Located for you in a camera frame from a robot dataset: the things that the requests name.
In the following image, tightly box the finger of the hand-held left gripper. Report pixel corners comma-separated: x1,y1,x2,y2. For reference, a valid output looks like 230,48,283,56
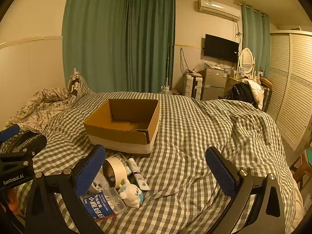
0,124,20,142
0,130,47,170

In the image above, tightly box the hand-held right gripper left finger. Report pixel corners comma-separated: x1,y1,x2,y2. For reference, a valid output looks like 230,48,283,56
24,144,107,234

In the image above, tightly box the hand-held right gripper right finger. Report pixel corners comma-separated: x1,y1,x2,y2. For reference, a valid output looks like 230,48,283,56
205,146,287,234

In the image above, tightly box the white sock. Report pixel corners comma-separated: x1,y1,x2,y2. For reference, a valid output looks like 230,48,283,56
88,171,110,193

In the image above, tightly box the beige tape roll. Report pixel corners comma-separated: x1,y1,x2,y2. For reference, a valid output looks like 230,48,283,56
102,157,128,189

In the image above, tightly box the blue printed packet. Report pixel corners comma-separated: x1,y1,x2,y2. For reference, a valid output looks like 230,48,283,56
80,191,117,222

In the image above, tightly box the clear plastic bag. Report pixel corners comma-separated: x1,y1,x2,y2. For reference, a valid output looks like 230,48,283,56
107,152,133,176

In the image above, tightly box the clear plastic container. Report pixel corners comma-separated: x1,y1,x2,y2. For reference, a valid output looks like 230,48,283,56
104,187,127,214

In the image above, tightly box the cardboard box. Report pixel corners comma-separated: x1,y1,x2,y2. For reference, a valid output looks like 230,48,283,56
84,98,160,157

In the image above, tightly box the white toy figure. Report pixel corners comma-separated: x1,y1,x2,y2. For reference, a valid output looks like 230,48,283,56
118,179,144,209

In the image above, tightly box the white cream tube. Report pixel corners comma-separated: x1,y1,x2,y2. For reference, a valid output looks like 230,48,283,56
128,158,151,191

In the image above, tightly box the person's left hand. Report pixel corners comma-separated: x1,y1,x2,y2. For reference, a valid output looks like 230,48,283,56
5,189,22,215

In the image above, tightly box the green checked blanket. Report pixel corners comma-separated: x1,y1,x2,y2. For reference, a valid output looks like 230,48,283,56
0,91,304,234

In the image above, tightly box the floral quilt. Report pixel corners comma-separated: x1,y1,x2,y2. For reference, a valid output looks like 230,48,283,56
0,88,77,137

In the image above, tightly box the black jacket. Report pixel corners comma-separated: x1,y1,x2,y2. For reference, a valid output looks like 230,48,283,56
224,82,259,109

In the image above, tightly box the checked pillow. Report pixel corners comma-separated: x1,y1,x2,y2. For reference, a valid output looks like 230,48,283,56
67,68,94,97

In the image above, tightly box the wooden chair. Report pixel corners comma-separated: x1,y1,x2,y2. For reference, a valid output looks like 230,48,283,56
290,151,312,200

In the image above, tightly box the silver small fridge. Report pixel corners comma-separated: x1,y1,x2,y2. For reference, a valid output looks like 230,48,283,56
202,67,231,101

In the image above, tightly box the white suitcase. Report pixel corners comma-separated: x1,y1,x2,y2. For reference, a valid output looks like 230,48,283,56
184,74,203,100

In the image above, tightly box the white padded jacket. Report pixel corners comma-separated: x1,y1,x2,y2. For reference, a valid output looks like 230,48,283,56
240,78,265,110

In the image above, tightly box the wooden vanity desk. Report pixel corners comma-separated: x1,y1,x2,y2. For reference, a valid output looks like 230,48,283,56
228,74,244,95

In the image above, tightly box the brown suitcase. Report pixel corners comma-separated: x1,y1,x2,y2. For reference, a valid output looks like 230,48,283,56
260,77,273,113

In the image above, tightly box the white louvred wardrobe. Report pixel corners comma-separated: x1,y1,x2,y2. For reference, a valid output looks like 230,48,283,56
266,30,312,152

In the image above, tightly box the white oval mirror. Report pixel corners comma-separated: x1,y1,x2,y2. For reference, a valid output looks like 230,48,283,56
240,48,255,75

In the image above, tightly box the thin metal pole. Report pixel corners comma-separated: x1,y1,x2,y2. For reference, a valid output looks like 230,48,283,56
166,43,170,88

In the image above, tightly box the green curtain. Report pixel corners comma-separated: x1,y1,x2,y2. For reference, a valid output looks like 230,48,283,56
62,0,129,94
241,5,271,77
126,0,176,93

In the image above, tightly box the white air conditioner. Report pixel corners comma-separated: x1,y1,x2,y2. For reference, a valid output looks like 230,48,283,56
197,0,242,22

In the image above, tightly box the hanging wall cable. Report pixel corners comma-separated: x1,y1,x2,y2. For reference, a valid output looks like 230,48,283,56
180,48,189,73

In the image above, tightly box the black wall television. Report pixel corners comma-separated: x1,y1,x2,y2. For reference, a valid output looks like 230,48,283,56
203,34,240,64

